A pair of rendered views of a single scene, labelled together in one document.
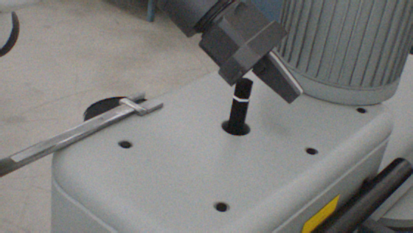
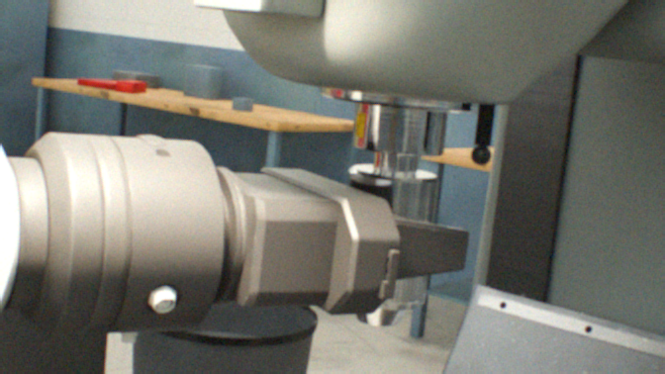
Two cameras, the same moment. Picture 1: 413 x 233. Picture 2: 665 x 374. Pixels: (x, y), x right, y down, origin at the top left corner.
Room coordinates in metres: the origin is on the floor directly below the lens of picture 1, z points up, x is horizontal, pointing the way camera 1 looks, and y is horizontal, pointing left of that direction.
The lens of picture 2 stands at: (0.15, -0.05, 1.33)
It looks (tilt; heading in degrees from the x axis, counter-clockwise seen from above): 8 degrees down; 3
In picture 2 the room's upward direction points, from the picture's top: 6 degrees clockwise
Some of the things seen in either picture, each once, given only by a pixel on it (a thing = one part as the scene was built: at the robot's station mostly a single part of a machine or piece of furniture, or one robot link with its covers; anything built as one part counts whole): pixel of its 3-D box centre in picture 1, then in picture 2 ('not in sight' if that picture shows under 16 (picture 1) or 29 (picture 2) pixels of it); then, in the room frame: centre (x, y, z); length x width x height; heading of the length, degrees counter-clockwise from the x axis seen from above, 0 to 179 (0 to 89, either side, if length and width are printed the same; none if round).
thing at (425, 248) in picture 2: not in sight; (418, 250); (0.64, -0.06, 1.23); 0.06 x 0.02 x 0.03; 123
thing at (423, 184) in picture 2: not in sight; (393, 180); (0.66, -0.05, 1.26); 0.05 x 0.05 x 0.01
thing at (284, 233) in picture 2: not in sight; (224, 240); (0.61, 0.03, 1.23); 0.13 x 0.12 x 0.10; 33
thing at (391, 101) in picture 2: not in sight; (403, 95); (0.66, -0.05, 1.31); 0.09 x 0.09 x 0.01
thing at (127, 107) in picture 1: (81, 130); not in sight; (0.59, 0.14, 1.89); 0.24 x 0.04 x 0.01; 146
